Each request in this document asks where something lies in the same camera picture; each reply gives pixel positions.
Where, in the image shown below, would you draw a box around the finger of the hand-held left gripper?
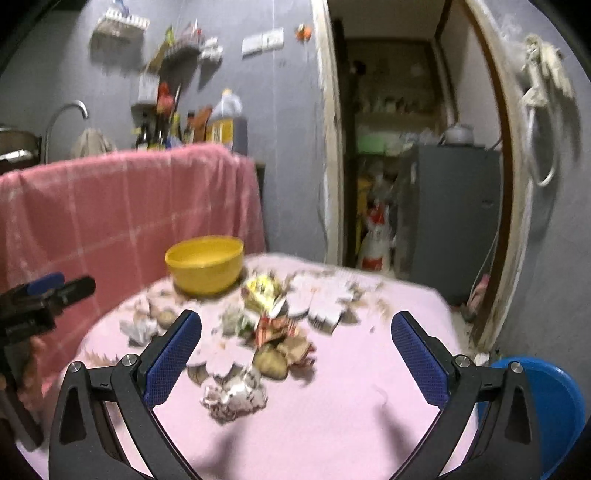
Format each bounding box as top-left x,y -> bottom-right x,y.
44,276 -> 97,315
0,272 -> 65,308

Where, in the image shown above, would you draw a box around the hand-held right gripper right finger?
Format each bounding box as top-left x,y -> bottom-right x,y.
390,310 -> 543,480

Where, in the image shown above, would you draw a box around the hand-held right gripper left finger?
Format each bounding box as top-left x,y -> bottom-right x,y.
48,309 -> 202,480

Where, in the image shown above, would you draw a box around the yellow plastic bowl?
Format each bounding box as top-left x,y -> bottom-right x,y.
165,236 -> 245,297

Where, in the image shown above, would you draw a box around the red striped wrapper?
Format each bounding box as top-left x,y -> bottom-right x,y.
254,315 -> 302,348

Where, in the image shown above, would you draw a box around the yellow snack wrapper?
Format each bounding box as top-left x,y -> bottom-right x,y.
242,274 -> 291,319

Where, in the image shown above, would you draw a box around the blue plastic basin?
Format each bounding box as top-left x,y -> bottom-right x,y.
478,356 -> 587,480

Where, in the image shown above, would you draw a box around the small crumpled white paper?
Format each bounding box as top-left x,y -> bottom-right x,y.
119,318 -> 161,348

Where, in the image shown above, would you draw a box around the greenish crumpled wrapper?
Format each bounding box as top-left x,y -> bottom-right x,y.
221,308 -> 254,339

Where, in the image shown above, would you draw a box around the large crumpled white paper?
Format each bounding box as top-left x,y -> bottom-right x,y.
201,367 -> 269,424

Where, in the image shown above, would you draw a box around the pink item on floor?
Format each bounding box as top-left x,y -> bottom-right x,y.
465,273 -> 491,317

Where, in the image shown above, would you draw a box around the pink checked cloth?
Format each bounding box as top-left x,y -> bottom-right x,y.
0,142 -> 266,393

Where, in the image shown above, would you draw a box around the brown peel piece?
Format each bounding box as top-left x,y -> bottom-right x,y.
252,346 -> 291,382

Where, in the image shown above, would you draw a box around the pink floral cloth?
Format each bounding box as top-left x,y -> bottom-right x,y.
16,253 -> 481,480

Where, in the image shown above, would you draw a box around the brown cardboard scrap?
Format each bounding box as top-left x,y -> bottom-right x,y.
277,336 -> 318,369

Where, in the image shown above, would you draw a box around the white and red sack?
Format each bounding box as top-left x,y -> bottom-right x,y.
359,200 -> 399,274

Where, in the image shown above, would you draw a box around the metal cooking pot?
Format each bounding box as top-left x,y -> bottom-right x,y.
0,126 -> 43,175

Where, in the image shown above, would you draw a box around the grey cabinet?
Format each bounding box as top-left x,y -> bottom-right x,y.
401,143 -> 503,306

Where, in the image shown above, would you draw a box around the beige rag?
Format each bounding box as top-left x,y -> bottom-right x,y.
71,128 -> 116,160

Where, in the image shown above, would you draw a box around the metal faucet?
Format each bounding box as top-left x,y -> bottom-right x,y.
44,100 -> 89,164

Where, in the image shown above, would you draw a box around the dark sauce bottles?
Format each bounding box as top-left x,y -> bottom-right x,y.
133,110 -> 182,152

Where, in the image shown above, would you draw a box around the white carton box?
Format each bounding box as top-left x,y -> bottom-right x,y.
137,74 -> 160,105

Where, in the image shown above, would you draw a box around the green plastic item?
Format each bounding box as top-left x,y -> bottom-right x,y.
357,130 -> 402,156

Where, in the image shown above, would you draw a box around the large cooking oil bottle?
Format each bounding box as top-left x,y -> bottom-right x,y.
205,89 -> 249,154

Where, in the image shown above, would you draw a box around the metal kettle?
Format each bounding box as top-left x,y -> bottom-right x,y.
438,123 -> 477,147

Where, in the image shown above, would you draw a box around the hanging white cloth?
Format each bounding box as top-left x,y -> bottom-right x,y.
519,33 -> 575,112

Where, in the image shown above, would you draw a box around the worn wooden door frame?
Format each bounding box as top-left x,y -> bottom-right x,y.
310,0 -> 532,352

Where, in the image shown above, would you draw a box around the white hanging ring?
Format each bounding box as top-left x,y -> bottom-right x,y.
521,90 -> 558,188

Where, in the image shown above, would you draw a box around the wall rack with utensils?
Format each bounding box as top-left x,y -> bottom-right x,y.
147,25 -> 223,77

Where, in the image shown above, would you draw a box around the white wall rack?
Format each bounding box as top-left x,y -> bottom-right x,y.
90,6 -> 151,45

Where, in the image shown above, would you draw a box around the white wall switches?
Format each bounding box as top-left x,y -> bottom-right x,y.
241,28 -> 285,57

